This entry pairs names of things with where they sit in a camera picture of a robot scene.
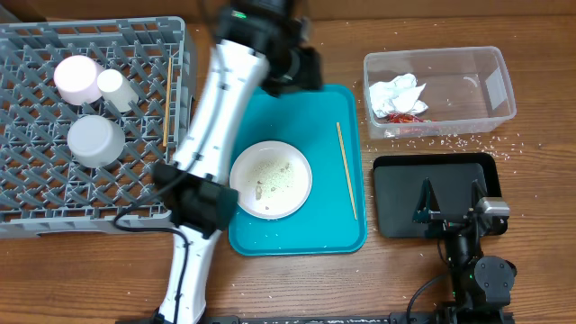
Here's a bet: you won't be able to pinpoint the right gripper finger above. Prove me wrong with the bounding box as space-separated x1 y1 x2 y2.
471 179 487 208
414 178 440 216

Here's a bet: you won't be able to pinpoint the red snack wrapper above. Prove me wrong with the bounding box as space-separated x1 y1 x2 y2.
384 112 436 138

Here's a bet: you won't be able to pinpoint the white napkin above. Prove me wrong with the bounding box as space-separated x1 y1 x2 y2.
369 73 428 118

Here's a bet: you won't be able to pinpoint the large white plate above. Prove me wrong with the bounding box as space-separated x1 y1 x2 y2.
229 140 313 220

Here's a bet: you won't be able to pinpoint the white plastic cup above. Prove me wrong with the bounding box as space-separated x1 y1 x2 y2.
96 69 139 113

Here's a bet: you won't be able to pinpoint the grey bowl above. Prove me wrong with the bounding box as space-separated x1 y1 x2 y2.
67 115 125 168

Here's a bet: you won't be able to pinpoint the small pink bowl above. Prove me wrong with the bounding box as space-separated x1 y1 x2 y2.
53 55 104 105

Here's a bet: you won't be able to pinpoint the wooden chopstick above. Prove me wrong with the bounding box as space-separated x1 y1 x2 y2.
162 56 173 148
336 121 357 221

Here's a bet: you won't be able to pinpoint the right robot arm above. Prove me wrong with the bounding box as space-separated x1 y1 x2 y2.
405 179 518 324

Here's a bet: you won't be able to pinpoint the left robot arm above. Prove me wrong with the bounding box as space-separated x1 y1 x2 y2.
152 0 323 323

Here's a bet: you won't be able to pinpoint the grey dishwasher rack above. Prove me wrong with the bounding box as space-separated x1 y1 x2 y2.
1 16 197 239

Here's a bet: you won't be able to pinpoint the black plastic tray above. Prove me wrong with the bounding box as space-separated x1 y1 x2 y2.
373 153 501 239

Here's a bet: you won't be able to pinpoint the teal plastic tray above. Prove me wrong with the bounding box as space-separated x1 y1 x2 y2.
229 85 367 257

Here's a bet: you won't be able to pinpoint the clear plastic bin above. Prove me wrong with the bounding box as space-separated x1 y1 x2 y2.
364 46 517 140

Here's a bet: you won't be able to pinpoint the rice and food scraps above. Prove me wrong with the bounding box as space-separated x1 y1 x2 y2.
248 158 293 212

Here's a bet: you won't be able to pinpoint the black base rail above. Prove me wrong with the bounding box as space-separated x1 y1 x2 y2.
115 311 516 324

